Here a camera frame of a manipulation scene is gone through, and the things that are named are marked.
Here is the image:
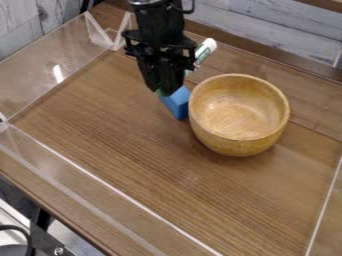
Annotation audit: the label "black table leg bracket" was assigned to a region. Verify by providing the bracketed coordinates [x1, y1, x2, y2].
[30, 209, 76, 256]

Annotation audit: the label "clear acrylic tray walls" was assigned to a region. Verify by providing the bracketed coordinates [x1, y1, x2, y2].
[0, 9, 342, 256]

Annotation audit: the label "green white marker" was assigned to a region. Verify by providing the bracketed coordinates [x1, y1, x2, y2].
[154, 37, 219, 97]

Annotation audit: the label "blue foam block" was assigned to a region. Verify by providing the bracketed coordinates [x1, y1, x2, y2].
[160, 86, 190, 120]

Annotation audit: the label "brown wooden bowl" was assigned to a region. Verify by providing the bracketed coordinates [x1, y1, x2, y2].
[188, 73, 290, 157]

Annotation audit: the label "black cable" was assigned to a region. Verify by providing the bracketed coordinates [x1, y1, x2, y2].
[0, 223, 35, 256]

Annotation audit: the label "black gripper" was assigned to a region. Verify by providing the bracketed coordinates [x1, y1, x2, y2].
[122, 0, 196, 96]

